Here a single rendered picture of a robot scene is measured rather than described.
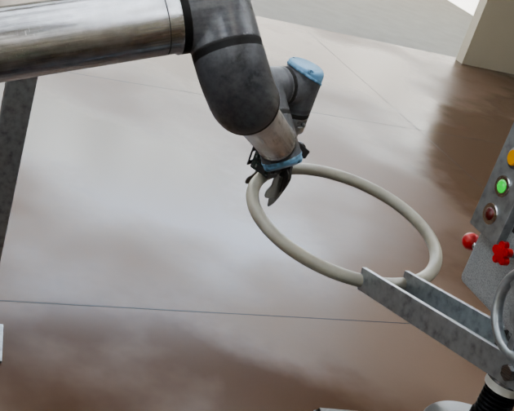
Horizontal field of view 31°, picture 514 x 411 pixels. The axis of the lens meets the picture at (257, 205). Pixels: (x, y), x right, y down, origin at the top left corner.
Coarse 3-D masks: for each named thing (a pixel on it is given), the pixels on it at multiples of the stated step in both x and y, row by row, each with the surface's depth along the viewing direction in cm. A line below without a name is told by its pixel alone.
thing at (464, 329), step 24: (360, 288) 195; (384, 288) 187; (408, 288) 198; (432, 288) 190; (408, 312) 178; (432, 312) 171; (456, 312) 182; (480, 312) 176; (432, 336) 171; (456, 336) 164; (480, 336) 160; (480, 360) 158; (504, 360) 153; (504, 384) 152
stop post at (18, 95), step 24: (24, 96) 255; (0, 120) 256; (24, 120) 258; (0, 144) 260; (0, 168) 263; (0, 192) 267; (0, 216) 270; (0, 240) 274; (0, 336) 298; (0, 360) 287
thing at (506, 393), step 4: (488, 376) 160; (488, 380) 160; (492, 380) 159; (488, 384) 159; (492, 384) 159; (496, 384) 158; (492, 388) 159; (496, 388) 158; (500, 388) 158; (504, 388) 157; (496, 392) 158; (500, 392) 158; (504, 392) 158; (508, 392) 157; (512, 392) 157; (504, 396) 158; (508, 396) 158; (512, 396) 158
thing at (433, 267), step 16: (256, 176) 217; (320, 176) 233; (336, 176) 234; (352, 176) 234; (256, 192) 210; (368, 192) 234; (384, 192) 233; (256, 208) 204; (400, 208) 230; (256, 224) 203; (272, 224) 200; (416, 224) 226; (272, 240) 198; (288, 240) 197; (432, 240) 219; (304, 256) 195; (432, 256) 213; (320, 272) 194; (336, 272) 194; (352, 272) 194; (432, 272) 206
